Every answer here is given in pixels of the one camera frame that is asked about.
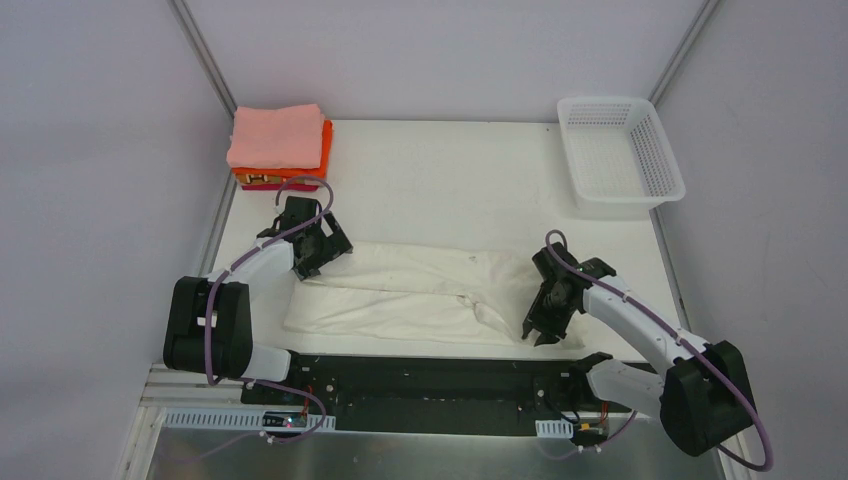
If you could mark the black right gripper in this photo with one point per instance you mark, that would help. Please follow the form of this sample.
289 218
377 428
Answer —
549 316

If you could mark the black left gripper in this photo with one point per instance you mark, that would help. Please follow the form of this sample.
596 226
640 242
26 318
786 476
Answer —
324 249

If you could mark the cream white t shirt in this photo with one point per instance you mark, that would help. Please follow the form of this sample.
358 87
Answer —
418 293

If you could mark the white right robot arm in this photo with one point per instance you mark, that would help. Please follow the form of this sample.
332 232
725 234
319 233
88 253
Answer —
698 390

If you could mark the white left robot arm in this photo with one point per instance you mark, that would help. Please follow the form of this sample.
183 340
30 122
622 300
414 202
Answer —
211 326

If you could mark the magenta folded t shirt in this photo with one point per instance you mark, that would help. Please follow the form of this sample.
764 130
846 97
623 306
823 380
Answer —
276 187

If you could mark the brown patterned folded t shirt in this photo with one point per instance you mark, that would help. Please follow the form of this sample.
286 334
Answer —
260 181

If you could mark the pink folded t shirt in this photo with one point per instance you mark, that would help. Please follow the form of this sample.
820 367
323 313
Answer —
285 138

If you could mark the white plastic basket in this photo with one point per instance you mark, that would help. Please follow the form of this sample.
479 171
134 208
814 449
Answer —
618 157

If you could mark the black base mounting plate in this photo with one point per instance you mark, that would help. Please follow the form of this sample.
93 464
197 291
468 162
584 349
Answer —
457 418

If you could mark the right white cable duct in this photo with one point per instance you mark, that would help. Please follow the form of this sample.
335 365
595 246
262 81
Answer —
554 429

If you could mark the white cable duct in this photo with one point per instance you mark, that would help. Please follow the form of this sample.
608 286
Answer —
275 421
554 429

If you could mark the aluminium frame rail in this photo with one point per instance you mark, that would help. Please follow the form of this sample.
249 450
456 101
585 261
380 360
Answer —
192 387

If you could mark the left white cable duct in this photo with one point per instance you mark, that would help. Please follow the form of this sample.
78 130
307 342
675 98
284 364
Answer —
275 421

